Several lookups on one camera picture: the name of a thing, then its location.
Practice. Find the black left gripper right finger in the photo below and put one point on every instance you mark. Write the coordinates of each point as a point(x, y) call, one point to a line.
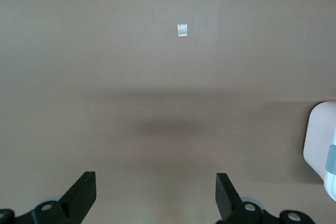
point(228, 205)

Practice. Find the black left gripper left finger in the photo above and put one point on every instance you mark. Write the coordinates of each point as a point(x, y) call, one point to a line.
point(76, 203)

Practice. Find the white box lid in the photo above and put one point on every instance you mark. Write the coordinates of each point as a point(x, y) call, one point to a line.
point(331, 187)

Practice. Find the pink plastic box base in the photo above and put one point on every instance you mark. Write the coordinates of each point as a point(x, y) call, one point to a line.
point(317, 134)

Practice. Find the grey lid clip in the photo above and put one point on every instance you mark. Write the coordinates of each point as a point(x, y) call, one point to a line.
point(331, 159)

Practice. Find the small clear tape patch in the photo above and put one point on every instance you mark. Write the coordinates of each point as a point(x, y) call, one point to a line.
point(182, 30)

